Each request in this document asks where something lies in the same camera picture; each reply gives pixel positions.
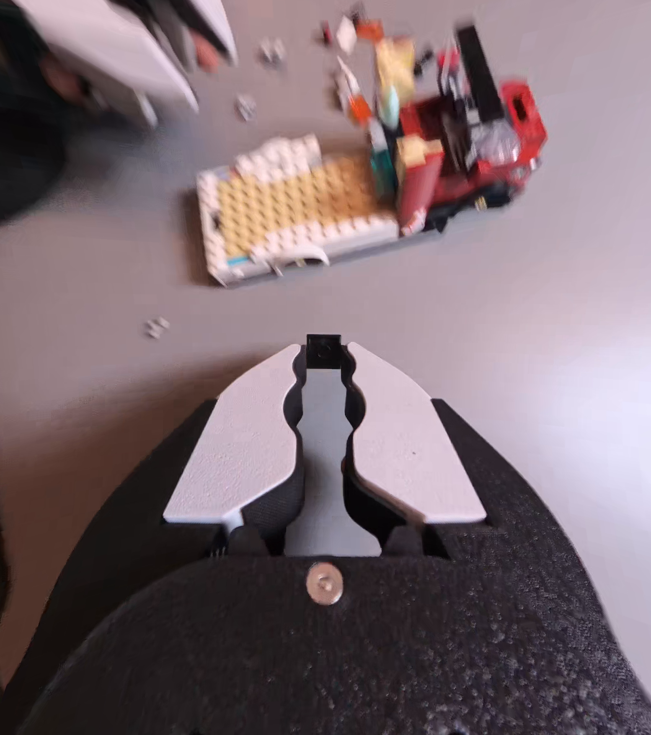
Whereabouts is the mint green cylinder brick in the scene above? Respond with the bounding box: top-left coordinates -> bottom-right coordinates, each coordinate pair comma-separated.
380,86 -> 402,130

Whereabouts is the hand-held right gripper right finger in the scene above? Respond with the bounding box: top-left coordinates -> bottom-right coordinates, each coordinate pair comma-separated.
341,342 -> 488,526

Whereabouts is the grey desk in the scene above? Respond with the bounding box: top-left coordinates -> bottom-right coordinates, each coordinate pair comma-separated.
0,0 -> 651,690

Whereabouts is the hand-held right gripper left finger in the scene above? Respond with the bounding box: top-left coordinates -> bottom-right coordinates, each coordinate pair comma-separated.
163,343 -> 308,530

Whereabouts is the person's left hand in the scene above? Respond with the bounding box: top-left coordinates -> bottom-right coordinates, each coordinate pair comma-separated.
38,54 -> 88,104

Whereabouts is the transparent teal brick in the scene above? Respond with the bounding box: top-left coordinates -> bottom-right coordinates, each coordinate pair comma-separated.
371,146 -> 398,196

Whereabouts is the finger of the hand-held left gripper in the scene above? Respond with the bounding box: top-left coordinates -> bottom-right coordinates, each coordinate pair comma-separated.
190,0 -> 240,64
15,0 -> 201,128

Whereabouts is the toy brick camper van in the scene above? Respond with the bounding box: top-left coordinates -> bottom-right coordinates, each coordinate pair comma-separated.
196,23 -> 549,287

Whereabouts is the white slope brick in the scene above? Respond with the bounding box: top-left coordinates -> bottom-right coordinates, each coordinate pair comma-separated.
337,57 -> 361,98

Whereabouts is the black square tile brick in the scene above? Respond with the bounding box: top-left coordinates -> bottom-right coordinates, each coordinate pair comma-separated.
305,334 -> 343,369

